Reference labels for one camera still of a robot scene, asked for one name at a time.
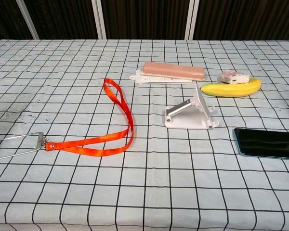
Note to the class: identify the white partition post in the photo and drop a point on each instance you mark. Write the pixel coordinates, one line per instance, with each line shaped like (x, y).
(191, 20)
(99, 20)
(27, 20)

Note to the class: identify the small pink white packet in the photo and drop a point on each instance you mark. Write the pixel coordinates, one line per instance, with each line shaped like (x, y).
(233, 77)

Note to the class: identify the white phone stand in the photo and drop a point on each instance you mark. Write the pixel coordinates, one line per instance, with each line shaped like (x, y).
(195, 120)

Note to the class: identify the pink pencil case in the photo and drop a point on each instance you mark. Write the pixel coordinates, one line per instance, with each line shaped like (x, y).
(173, 71)

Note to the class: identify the black smartphone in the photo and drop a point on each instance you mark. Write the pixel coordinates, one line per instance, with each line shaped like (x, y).
(267, 144)

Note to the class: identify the checkered tablecloth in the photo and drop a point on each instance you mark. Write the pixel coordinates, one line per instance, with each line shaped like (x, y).
(86, 187)

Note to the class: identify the yellow banana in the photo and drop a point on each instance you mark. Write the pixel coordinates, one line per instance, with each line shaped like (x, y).
(231, 90)

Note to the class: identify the white packaging card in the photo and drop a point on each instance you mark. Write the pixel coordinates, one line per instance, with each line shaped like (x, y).
(147, 80)

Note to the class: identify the clear badge holder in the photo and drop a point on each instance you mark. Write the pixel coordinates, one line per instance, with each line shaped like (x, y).
(40, 142)

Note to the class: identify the dark slatted partition panel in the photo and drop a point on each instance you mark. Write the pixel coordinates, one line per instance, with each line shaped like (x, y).
(62, 19)
(144, 19)
(243, 19)
(4, 16)

